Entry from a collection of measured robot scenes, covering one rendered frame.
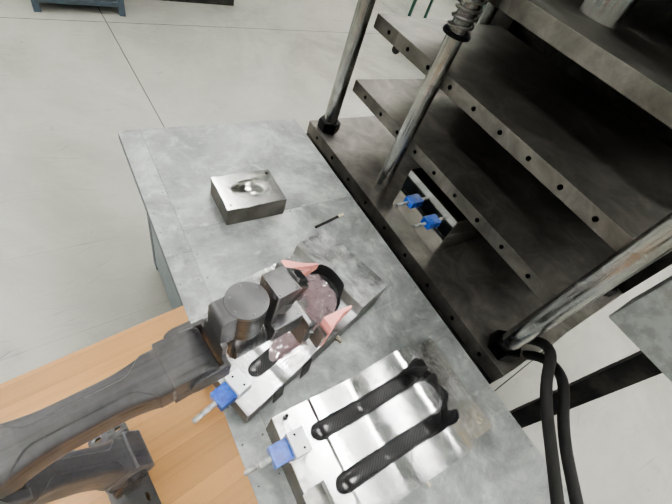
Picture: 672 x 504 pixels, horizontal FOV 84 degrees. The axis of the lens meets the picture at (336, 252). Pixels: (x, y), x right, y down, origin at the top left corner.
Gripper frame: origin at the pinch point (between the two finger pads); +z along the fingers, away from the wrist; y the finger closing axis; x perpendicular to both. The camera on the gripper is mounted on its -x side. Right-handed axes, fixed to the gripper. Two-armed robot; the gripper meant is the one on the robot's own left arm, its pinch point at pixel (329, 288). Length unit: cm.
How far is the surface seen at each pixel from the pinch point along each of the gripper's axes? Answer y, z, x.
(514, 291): -20, 90, 40
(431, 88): 42, 73, -6
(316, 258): 20.6, 21.5, 28.5
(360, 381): -13.0, 10.7, 30.7
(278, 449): -14.0, -13.4, 29.7
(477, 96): 29, 77, -10
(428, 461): -34.6, 11.5, 28.9
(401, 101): 63, 93, 14
